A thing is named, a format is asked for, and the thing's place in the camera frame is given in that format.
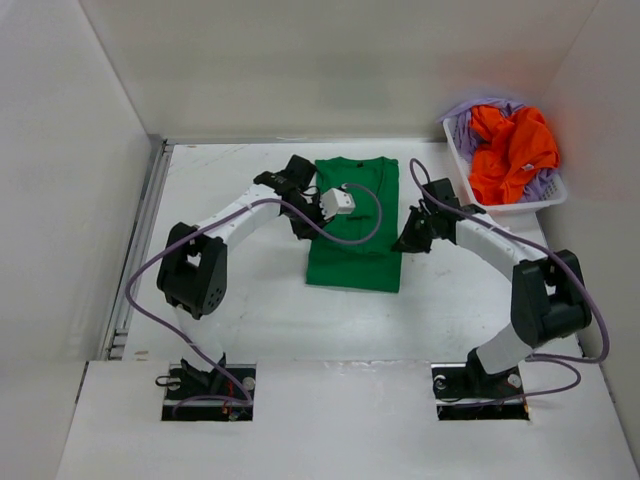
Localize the green t shirt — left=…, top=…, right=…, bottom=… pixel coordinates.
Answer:
left=306, top=157, right=402, bottom=293

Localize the orange t shirt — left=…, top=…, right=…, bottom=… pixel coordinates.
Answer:
left=468, top=104, right=560, bottom=206

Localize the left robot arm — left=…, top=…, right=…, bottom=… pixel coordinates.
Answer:
left=156, top=155, right=329, bottom=338

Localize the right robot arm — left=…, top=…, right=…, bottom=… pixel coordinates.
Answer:
left=392, top=179, right=592, bottom=401

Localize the lavender t shirt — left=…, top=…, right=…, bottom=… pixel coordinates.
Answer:
left=439, top=96, right=559, bottom=201

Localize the white plastic laundry basket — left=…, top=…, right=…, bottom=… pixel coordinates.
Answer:
left=441, top=118, right=568, bottom=217

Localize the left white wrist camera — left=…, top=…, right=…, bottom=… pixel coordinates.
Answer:
left=320, top=188, right=356, bottom=220

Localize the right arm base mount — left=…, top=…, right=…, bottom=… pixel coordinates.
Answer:
left=431, top=363, right=529, bottom=421

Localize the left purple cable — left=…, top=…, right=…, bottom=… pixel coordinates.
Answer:
left=124, top=183, right=384, bottom=419

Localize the purple cable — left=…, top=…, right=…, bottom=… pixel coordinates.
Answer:
left=124, top=183, right=384, bottom=419
left=409, top=158, right=611, bottom=406

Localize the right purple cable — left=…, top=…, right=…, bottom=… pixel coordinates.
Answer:
left=409, top=158, right=611, bottom=406

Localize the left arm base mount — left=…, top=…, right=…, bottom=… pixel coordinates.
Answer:
left=155, top=360, right=254, bottom=423

